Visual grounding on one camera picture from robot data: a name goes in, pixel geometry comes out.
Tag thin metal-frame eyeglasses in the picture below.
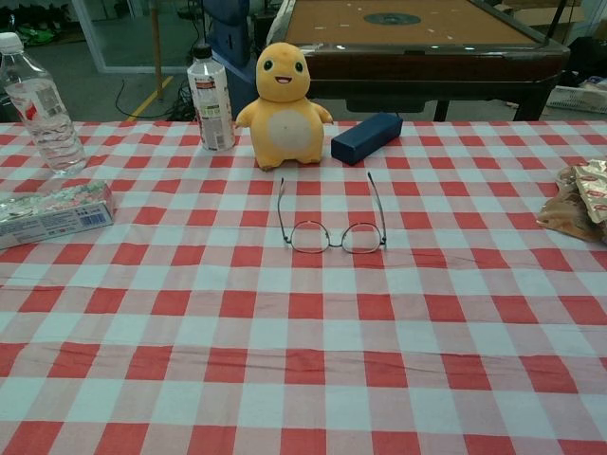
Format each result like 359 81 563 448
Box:
277 171 388 255

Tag blue glasses case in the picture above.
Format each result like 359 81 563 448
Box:
330 112 404 166

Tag yellow plush dinosaur toy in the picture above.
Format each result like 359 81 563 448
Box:
234 41 333 172

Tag red white checked tablecloth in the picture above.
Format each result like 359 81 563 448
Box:
0 118 607 455

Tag white label bottle black cap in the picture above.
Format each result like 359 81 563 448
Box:
186 43 237 153

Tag blue machine base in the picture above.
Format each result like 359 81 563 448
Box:
202 0 260 122

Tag brown wooden game table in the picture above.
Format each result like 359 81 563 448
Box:
265 0 572 122

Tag floral toothpaste box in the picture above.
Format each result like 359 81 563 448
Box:
0 180 118 251

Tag gold snack packet pile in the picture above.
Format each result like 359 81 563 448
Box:
535 159 607 246

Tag clear water bottle white cap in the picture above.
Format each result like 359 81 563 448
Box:
0 31 88 176

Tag white plastic basket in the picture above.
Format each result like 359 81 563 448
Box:
547 84 607 114

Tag cardboard box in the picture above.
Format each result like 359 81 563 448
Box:
495 0 587 25

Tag black floor cable bundle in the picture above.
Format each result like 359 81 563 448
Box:
116 78 200 120

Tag wooden post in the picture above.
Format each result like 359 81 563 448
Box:
149 0 165 101

